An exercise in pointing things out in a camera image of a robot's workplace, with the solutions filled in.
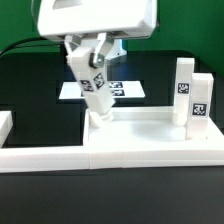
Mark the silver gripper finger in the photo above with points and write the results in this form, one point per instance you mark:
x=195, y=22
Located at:
x=105, y=42
x=72, y=43

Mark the white desk top tray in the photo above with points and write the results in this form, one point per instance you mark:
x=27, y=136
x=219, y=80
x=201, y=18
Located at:
x=145, y=127

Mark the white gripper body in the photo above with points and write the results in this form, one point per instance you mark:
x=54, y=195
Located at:
x=124, y=19

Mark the white U-shaped fence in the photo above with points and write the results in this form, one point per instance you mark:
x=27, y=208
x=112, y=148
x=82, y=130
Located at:
x=102, y=157

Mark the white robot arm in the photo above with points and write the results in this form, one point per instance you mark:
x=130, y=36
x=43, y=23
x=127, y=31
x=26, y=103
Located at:
x=116, y=48

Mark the fiducial marker plate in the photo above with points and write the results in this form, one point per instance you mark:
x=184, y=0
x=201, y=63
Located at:
x=120, y=89

